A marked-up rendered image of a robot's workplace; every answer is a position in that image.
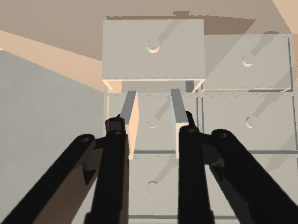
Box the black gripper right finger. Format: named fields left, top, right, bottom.
left=171, top=89, right=298, bottom=224

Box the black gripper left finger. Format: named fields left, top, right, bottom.
left=1, top=91, right=139, bottom=224

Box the white chest of drawers with wooden top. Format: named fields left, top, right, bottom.
left=103, top=34, right=298, bottom=224

